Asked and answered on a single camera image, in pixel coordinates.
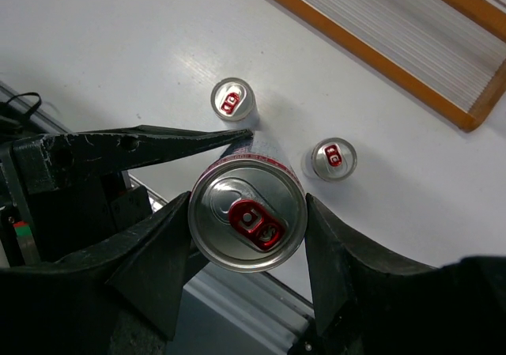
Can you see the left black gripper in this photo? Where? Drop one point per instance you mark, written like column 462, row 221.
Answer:
column 64, row 192

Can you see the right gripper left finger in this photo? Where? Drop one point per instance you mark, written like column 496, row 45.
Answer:
column 120, row 296

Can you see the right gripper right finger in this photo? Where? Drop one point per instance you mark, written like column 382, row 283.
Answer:
column 368, row 299

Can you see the blue energy can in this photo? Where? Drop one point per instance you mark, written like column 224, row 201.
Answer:
column 247, row 212

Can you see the wooden three-tier shelf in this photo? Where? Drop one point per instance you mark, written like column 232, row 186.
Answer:
column 450, row 54

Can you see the leftmost silver energy can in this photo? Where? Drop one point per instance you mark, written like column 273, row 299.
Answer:
column 234, row 102

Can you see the silver energy can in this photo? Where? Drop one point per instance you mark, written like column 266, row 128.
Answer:
column 330, row 160
column 234, row 102

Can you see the front silver energy can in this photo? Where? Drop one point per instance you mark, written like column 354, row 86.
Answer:
column 330, row 160

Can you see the aluminium front rail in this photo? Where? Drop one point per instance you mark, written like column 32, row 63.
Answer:
column 219, row 312

